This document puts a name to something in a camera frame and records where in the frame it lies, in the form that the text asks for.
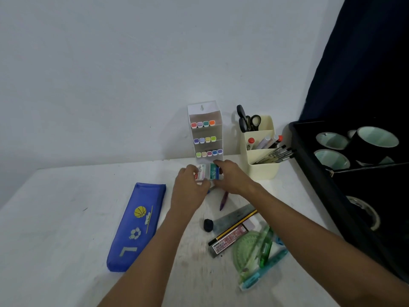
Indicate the cream desk organizer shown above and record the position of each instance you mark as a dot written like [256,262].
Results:
[260,159]

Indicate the black eraser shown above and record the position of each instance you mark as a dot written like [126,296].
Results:
[208,225]

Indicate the teal pen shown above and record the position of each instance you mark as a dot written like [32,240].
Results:
[265,268]

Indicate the green pen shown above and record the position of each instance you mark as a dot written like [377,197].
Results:
[266,249]

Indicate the small white printed box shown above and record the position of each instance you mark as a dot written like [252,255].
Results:
[209,171]

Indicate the black plastic tray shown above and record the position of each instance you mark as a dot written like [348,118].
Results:
[322,191]

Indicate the person's left thumb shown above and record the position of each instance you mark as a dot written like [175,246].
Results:
[204,188]

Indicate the rows of pastel markers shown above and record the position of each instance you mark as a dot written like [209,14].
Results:
[206,139]

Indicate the person's left hand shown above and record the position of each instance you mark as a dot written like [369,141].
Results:
[187,195]

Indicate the orange tipped black pen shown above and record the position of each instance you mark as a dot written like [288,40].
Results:
[276,141]

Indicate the person's left forearm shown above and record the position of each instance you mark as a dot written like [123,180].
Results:
[150,262]

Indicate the blue printed pencil case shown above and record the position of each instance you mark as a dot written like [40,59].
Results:
[135,226]

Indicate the red capped white marker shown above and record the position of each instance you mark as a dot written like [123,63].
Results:
[250,143]

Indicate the grey transparent ruler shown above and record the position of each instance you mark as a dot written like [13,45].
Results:
[231,218]

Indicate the black scissors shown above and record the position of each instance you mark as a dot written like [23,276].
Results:
[246,121]

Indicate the person's right hand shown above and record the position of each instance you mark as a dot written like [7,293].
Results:
[236,180]

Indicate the purple pen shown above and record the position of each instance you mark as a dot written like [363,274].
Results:
[224,201]

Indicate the white marker display box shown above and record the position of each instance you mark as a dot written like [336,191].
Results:
[204,110]

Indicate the green protractor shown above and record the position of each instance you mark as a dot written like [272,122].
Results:
[247,255]

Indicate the lilac pen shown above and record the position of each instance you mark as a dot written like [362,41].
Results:
[264,142]

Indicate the lilac eraser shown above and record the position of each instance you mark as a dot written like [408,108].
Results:
[250,225]

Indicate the grey pencil lead case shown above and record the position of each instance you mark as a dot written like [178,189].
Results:
[228,241]

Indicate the thin metal rod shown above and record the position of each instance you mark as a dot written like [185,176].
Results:
[367,167]

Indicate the person's right forearm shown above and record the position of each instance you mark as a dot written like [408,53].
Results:
[313,249]

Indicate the yellow black striped pencil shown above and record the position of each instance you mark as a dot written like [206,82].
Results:
[233,227]

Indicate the bundle of black pens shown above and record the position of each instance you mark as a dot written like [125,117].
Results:
[276,155]

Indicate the person's right thumb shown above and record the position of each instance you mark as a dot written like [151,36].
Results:
[219,183]

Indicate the dark blue curtain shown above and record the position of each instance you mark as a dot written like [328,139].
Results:
[361,60]

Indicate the large black mug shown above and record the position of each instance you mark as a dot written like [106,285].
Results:
[367,150]

